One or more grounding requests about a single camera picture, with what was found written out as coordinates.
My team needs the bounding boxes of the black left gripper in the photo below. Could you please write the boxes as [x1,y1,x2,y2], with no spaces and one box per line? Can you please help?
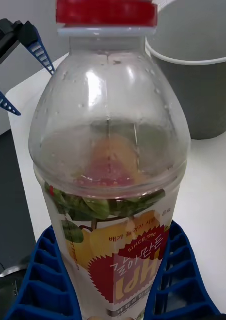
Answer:
[0,13,56,117]

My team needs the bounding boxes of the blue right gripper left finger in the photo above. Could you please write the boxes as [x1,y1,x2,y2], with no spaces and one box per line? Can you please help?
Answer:
[4,224,82,320]

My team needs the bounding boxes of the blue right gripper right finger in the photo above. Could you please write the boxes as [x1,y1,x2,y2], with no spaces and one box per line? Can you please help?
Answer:
[144,221,222,320]

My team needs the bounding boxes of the clear plastic bottle red cap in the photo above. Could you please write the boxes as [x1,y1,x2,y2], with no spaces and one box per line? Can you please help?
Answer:
[27,0,193,320]

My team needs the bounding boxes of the grey plastic waste bin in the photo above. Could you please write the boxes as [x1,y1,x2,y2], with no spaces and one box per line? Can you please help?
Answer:
[144,0,226,141]

